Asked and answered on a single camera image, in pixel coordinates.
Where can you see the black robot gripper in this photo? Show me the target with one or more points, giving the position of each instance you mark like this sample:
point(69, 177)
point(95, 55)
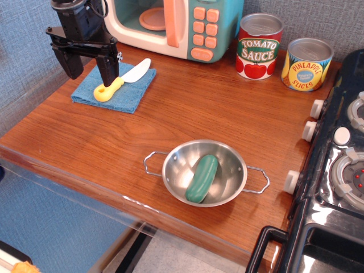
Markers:
point(83, 33)

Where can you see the silver metal two-handled bowl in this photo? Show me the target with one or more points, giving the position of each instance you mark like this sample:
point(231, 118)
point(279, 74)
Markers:
point(177, 169)

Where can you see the green toy pickle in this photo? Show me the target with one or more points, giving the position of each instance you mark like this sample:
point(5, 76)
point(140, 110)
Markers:
point(202, 180)

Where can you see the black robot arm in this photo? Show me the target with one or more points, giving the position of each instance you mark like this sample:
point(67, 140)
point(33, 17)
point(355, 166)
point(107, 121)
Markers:
point(83, 33)

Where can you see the blue folded towel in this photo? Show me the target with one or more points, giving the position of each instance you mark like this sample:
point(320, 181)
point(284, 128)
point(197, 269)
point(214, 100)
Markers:
point(126, 99)

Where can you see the teal toy microwave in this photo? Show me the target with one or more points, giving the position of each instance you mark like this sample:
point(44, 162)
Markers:
point(192, 30)

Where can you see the tomato sauce can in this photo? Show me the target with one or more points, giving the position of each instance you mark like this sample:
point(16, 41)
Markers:
point(258, 45)

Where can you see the orange fuzzy object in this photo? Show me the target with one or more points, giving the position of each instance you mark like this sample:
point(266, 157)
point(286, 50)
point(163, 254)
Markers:
point(24, 267)

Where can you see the pineapple slices can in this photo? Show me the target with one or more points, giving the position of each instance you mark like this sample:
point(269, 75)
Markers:
point(306, 64)

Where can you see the white stove knob middle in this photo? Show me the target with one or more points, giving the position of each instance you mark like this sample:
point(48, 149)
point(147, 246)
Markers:
point(309, 130)

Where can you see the white stove knob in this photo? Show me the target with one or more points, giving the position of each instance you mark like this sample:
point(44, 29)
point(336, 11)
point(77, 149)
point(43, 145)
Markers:
point(309, 130)
point(291, 181)
point(316, 108)

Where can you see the white stove knob upper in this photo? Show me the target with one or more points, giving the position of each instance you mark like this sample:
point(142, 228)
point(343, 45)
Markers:
point(316, 108)

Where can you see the white stove knob lower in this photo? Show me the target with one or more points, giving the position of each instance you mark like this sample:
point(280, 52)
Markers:
point(291, 181)

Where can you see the black toy stove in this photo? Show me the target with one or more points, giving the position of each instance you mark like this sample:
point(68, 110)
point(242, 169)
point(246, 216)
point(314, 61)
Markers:
point(325, 231)

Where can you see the yellow handled toy knife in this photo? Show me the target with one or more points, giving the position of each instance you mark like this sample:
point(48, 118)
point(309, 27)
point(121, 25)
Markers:
point(104, 93)

